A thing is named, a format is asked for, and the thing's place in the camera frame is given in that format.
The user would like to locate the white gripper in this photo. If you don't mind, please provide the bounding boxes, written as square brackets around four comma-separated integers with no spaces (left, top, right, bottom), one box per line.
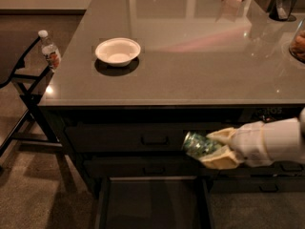
[199,121,273,170]

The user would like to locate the green soda can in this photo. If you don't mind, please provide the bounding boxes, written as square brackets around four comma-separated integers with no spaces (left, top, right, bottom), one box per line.
[182,132,222,158]

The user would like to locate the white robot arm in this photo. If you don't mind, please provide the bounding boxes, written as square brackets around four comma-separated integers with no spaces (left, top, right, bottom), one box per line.
[199,111,305,170]

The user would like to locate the bottom right drawer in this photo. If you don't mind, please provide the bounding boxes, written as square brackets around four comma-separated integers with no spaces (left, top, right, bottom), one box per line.
[210,177,305,194]

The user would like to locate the middle right drawer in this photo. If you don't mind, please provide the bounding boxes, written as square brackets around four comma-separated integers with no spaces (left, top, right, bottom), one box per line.
[219,162,305,177]

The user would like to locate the open bottom left drawer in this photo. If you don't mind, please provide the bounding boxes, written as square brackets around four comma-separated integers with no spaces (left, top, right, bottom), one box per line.
[93,177,214,229]

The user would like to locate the middle left drawer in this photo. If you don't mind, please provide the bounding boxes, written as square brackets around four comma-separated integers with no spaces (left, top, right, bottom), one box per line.
[84,156,215,177]

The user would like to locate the top left drawer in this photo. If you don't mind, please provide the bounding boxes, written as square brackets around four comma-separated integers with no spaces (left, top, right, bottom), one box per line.
[65,122,220,153]

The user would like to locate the dark counter cabinet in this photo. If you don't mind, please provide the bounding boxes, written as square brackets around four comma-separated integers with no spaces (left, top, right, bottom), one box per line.
[40,0,305,192]

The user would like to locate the glass jar with snacks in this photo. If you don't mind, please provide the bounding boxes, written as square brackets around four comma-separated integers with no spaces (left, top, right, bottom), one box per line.
[289,19,305,63]

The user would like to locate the white paper bowl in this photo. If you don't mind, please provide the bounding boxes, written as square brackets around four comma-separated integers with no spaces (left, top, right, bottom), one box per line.
[94,38,141,67]

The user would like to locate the black metal chair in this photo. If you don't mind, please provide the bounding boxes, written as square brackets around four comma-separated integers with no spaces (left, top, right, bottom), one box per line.
[0,31,58,155]

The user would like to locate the clear plastic water bottle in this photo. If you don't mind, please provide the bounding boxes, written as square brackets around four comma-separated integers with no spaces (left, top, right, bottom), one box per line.
[38,30,61,71]

